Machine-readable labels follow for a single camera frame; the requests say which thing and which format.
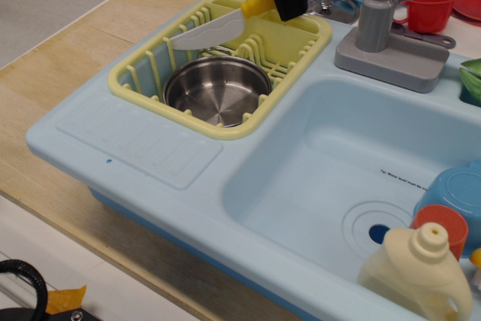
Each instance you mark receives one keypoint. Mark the yellow tape piece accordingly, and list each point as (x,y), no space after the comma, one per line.
(59,301)

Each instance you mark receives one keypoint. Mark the red toy cup with handle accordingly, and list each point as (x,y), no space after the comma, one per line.
(426,16)

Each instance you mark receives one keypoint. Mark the light blue toy sink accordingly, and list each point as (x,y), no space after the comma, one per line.
(289,206)

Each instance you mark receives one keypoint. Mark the yellow dish drying rack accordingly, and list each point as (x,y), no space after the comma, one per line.
(283,50)

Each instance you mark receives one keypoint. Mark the cream detergent bottle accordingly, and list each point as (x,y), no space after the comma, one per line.
(415,269)

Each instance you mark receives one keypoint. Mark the red-orange cup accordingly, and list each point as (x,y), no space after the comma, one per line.
(453,222)

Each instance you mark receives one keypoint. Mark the black metal bracket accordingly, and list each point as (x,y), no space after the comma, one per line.
(22,314)

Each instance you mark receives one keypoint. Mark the grey toy faucet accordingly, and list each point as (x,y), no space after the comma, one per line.
(370,49)

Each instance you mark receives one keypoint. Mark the wooden board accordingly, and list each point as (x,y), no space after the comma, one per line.
(34,84)

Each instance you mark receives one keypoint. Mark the grey utensil handle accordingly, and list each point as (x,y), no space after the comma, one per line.
(441,40)

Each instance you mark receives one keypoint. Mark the steel pot lid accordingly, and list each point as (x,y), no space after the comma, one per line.
(343,11)

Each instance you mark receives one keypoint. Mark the small yellow toy piece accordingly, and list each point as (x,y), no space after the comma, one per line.
(475,257)

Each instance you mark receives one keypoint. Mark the stainless steel pot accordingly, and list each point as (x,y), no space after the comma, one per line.
(217,89)

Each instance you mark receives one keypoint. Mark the upturned blue bowl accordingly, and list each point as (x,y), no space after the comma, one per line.
(459,189)

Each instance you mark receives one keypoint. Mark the green toy bowl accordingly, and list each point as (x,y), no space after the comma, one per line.
(470,78)

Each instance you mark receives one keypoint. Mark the toy knife yellow handle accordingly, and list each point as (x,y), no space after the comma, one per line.
(222,29)

